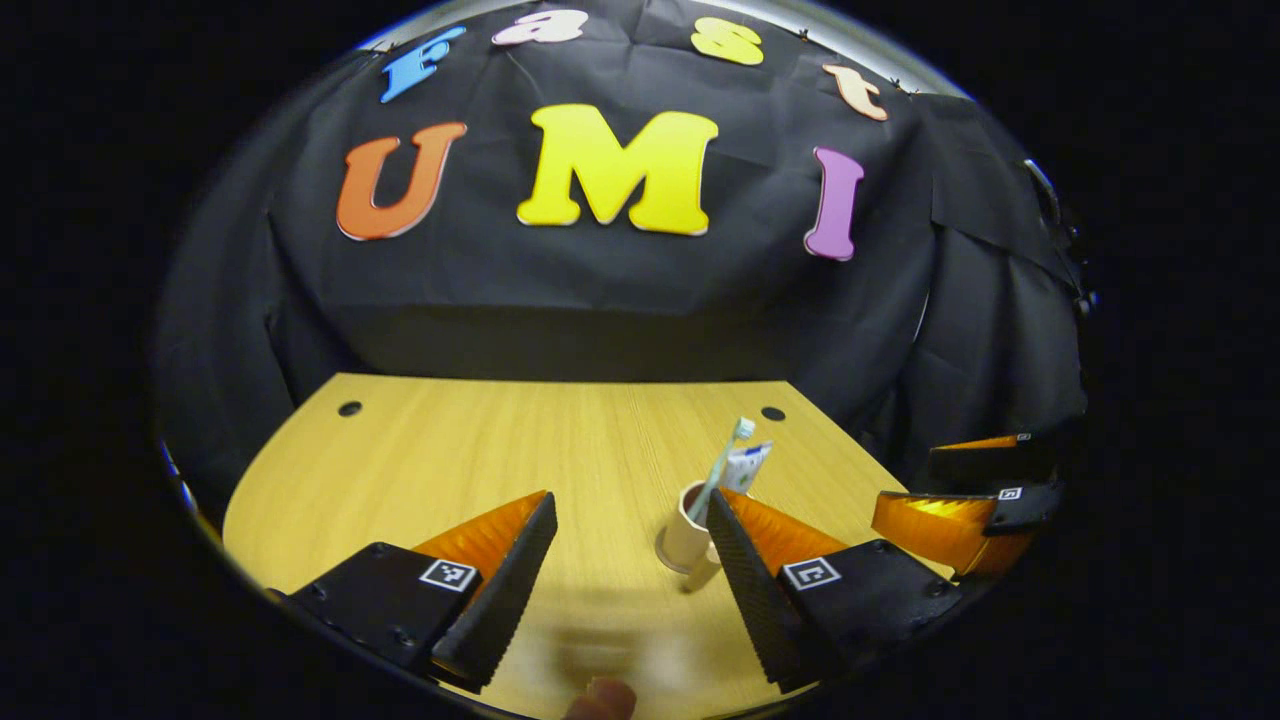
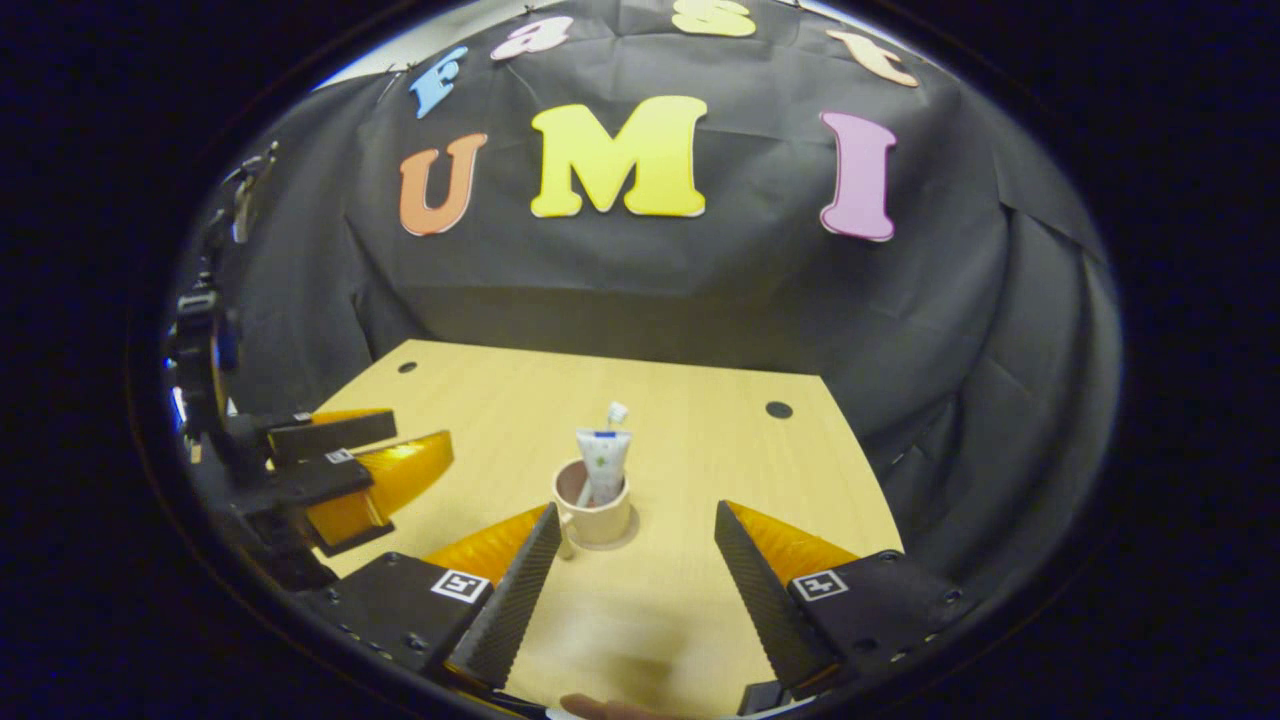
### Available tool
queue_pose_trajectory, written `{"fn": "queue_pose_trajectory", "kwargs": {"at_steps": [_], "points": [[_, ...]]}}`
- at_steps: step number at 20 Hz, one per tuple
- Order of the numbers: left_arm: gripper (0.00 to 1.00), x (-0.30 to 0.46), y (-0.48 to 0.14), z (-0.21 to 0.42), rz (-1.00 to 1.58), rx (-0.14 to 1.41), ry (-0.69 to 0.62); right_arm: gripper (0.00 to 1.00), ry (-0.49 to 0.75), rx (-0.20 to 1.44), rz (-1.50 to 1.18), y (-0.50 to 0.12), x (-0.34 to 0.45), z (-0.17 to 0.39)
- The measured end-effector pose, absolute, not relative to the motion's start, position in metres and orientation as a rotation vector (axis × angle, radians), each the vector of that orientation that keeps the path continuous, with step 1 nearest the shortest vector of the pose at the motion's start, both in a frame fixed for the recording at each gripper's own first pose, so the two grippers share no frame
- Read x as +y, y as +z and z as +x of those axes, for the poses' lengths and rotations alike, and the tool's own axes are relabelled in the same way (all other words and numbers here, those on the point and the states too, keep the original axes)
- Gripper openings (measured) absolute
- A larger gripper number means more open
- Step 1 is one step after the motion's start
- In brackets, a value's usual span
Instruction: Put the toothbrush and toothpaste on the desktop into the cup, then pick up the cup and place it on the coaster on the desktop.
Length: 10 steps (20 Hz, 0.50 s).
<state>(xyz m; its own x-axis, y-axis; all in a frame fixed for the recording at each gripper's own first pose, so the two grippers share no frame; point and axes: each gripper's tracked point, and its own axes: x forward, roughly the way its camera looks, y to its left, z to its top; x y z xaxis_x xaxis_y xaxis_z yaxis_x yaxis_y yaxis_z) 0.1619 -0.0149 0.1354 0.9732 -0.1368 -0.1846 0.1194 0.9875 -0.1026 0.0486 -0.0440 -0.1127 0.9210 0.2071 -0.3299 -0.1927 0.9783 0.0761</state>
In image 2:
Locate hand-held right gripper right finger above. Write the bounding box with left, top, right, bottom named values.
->
left=714, top=500, right=971, bottom=701

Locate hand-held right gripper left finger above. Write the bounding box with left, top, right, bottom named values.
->
left=300, top=503, right=563, bottom=691

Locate cream cup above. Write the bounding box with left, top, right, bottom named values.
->
left=551, top=458, right=633, bottom=561

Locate round tan coaster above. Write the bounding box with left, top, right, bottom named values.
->
left=560, top=515, right=642, bottom=553

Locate white toothpaste tube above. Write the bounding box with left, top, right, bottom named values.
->
left=575, top=428, right=633, bottom=506

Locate white toothbrush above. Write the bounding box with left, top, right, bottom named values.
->
left=575, top=402, right=629, bottom=506

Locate wooden desktop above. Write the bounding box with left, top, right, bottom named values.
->
left=315, top=338, right=904, bottom=720

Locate black backdrop cloth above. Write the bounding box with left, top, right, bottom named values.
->
left=170, top=0, right=1121, bottom=601

